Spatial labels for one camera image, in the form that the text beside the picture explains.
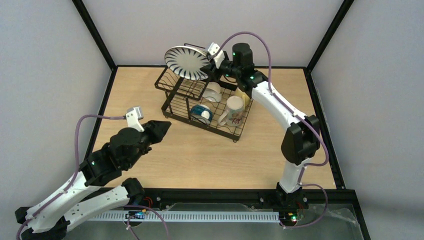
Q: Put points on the teal patterned white bowl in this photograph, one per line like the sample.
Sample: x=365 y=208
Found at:
x=202 y=113

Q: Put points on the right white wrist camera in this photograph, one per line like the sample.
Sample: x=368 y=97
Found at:
x=216 y=54

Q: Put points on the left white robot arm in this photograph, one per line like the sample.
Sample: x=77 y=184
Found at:
x=70 y=206

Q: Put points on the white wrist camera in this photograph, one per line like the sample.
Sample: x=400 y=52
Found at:
x=133 y=116
x=216 y=54

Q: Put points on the blue striped white plate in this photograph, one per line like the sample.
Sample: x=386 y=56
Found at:
x=186 y=62

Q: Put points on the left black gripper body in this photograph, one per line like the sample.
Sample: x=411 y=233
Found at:
x=149 y=133

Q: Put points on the black wire dish rack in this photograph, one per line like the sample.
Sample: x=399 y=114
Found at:
x=182 y=94

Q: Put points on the beige mug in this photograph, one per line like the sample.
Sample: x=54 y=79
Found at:
x=233 y=113

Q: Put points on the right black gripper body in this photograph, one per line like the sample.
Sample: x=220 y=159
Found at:
x=214 y=67

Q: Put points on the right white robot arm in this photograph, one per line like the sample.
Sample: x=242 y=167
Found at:
x=301 y=138

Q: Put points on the yellow mug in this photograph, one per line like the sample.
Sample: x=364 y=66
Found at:
x=246 y=99

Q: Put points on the white slotted cable duct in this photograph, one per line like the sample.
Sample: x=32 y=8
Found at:
x=188 y=216

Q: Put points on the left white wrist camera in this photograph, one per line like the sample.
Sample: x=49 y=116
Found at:
x=133 y=116

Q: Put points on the plain white bowl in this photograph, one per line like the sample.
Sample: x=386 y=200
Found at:
x=212 y=92

